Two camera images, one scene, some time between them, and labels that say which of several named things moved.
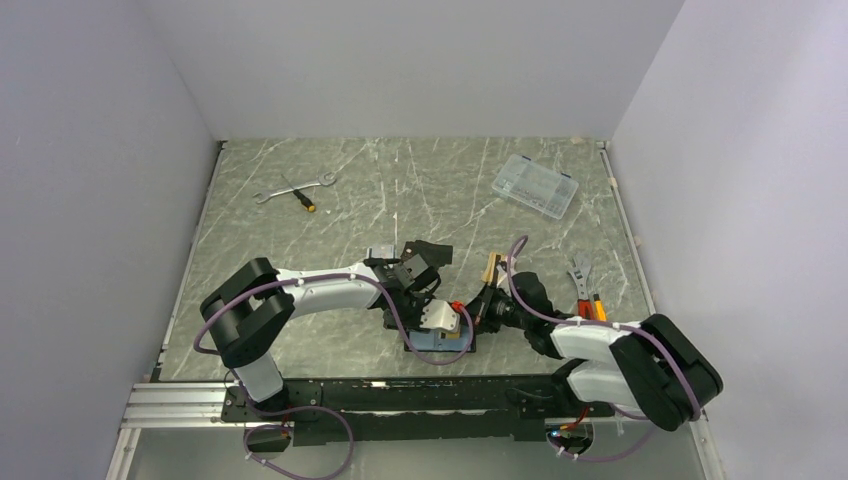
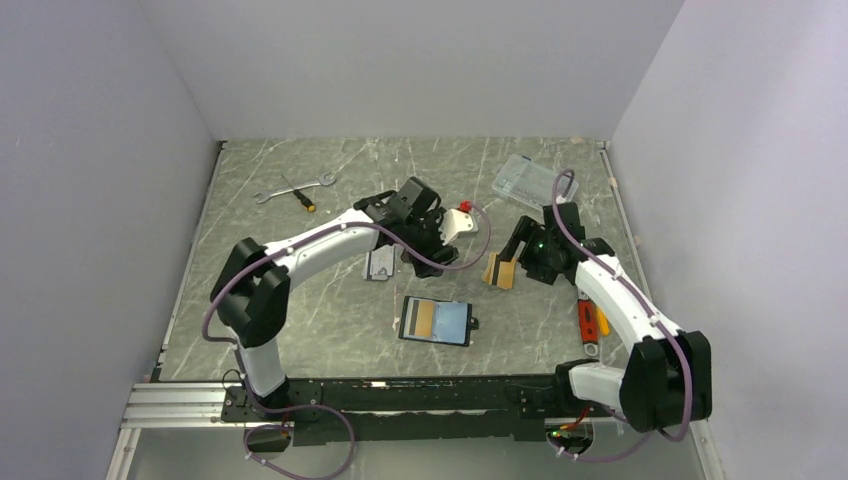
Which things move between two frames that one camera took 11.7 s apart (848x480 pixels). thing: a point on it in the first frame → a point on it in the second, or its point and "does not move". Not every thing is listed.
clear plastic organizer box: (536, 185) does not move
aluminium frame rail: (177, 405) does not move
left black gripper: (422, 298) → (449, 256)
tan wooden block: (489, 272) does not move
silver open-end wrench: (264, 194) does not move
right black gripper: (479, 309) → (522, 231)
